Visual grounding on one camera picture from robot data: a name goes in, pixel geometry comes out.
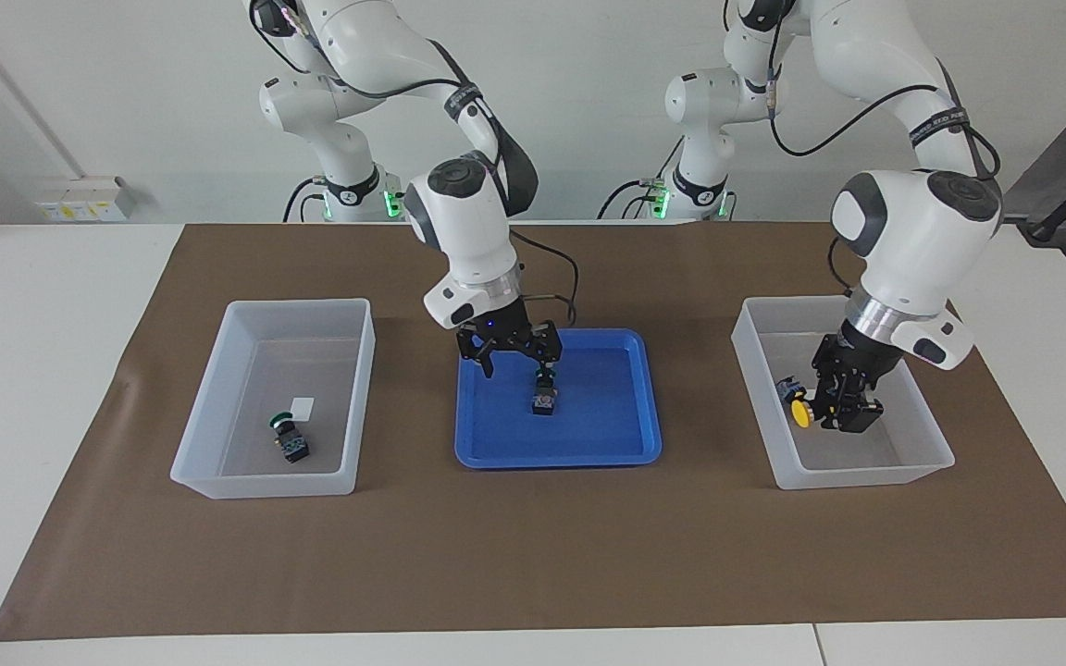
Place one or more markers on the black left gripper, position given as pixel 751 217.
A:
pixel 857 361

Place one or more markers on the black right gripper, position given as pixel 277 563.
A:
pixel 505 328

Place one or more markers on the yellow push button switch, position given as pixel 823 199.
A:
pixel 801 413

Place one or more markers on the green push button switch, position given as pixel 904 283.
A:
pixel 544 403
pixel 292 447

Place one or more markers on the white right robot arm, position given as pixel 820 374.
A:
pixel 468 231

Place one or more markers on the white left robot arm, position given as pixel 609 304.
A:
pixel 912 240

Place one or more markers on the translucent white plastic box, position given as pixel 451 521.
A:
pixel 237 444
pixel 903 453

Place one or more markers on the blue plastic tray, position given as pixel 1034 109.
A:
pixel 598 425

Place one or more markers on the brown table mat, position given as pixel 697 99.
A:
pixel 533 555

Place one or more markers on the small white paper label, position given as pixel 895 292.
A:
pixel 303 407

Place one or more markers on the white wall socket box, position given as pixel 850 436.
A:
pixel 84 199

